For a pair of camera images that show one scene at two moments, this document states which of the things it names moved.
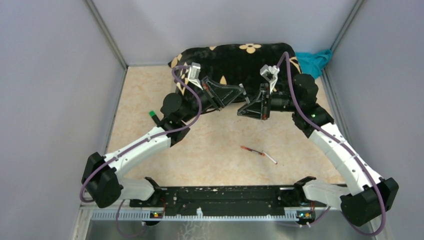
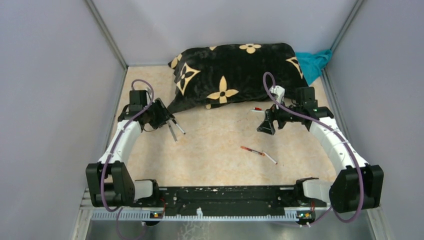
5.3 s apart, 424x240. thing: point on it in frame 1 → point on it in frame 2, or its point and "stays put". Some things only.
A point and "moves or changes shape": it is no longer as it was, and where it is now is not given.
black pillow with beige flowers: [253, 65] stays put
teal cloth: [313, 63] stays put
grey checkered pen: [258, 96] moves or changes shape
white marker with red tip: [266, 155] stays put
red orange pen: [250, 149] stays put
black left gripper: [208, 93] → [160, 114]
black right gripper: [258, 108] → [272, 114]
